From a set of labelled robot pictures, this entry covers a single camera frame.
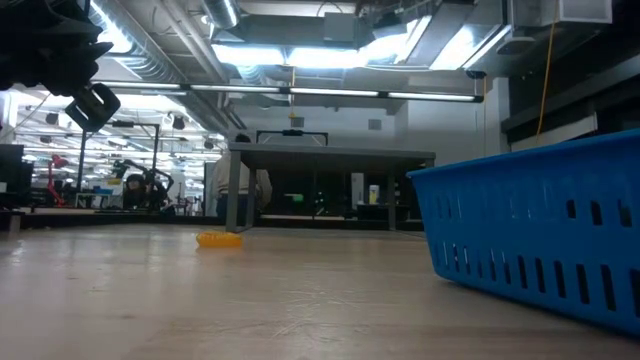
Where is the black aluminium table frame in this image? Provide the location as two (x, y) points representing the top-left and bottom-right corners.
(19, 212), (426, 232)

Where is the black monitor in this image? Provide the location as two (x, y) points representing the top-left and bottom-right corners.
(0, 143), (35, 210)

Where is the red desk lamp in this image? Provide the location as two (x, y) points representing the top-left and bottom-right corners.
(47, 153), (71, 209)

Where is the long LED light bar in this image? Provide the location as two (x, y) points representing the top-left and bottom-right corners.
(92, 79), (485, 104)

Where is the person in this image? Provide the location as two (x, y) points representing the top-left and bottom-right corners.
(209, 132), (275, 221)
(122, 172), (170, 211)

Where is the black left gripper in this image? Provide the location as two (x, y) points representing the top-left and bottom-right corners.
(0, 19), (114, 96)

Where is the grey metal riser shelf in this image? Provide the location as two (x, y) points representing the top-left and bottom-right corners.
(227, 142), (437, 234)

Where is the yellow coil keychain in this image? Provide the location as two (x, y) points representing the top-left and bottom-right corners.
(195, 230), (244, 250)

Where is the blue plastic basket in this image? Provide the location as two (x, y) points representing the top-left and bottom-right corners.
(407, 128), (640, 336)

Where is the yellow hanging cable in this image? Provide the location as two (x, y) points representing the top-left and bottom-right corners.
(533, 19), (559, 142)

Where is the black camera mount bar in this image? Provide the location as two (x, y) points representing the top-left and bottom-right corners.
(255, 128), (330, 148)

